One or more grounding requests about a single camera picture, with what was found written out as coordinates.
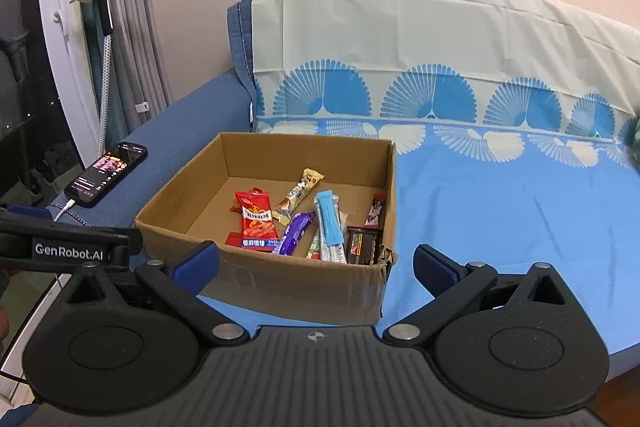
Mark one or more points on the person's left hand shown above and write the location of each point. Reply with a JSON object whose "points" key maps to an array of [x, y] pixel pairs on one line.
{"points": [[4, 323]]}

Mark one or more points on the red snack bar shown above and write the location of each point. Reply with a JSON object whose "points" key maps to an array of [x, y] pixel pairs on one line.
{"points": [[234, 239]]}

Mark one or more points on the silver snack stick packet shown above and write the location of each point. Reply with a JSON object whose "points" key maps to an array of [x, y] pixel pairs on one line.
{"points": [[335, 254]]}

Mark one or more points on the grey curtain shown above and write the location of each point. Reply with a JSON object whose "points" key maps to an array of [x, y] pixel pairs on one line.
{"points": [[139, 88]]}

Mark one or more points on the black chocolate bar packet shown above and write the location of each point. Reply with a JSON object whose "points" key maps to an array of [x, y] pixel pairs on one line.
{"points": [[362, 245]]}

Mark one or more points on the purple snack packet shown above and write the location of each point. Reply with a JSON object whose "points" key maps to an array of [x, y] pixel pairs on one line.
{"points": [[293, 233]]}

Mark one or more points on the blue fan-pattern sheet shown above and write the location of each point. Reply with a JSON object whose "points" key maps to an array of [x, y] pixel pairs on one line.
{"points": [[513, 122]]}

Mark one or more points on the green and red snack packet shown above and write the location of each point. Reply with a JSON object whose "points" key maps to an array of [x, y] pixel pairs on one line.
{"points": [[314, 249]]}

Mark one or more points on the yellow candy bar wrapper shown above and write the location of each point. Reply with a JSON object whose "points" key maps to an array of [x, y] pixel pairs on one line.
{"points": [[284, 211]]}

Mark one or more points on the red and black snack stick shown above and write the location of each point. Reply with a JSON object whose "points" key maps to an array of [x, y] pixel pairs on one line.
{"points": [[375, 213]]}

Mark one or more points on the red chili snack packet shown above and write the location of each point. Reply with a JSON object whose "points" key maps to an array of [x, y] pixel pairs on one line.
{"points": [[258, 231]]}

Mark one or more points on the black smartphone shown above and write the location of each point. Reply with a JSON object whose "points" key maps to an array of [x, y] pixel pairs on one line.
{"points": [[89, 187]]}

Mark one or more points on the light blue small packet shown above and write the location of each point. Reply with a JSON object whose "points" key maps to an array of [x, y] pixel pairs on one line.
{"points": [[330, 218]]}

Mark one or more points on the blue sofa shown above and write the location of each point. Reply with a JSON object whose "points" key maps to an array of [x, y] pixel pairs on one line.
{"points": [[228, 103]]}

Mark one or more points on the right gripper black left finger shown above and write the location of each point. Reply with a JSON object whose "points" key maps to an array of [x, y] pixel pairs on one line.
{"points": [[176, 286]]}

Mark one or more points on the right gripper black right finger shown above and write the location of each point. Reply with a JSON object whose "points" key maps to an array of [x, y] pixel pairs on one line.
{"points": [[455, 289]]}

